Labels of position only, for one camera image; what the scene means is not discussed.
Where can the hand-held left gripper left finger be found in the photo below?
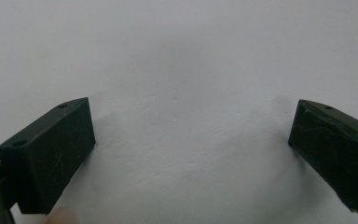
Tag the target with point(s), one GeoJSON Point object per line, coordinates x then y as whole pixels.
{"type": "Point", "coordinates": [48, 155]}

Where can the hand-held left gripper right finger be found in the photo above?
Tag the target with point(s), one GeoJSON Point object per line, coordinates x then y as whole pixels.
{"type": "Point", "coordinates": [338, 155]}

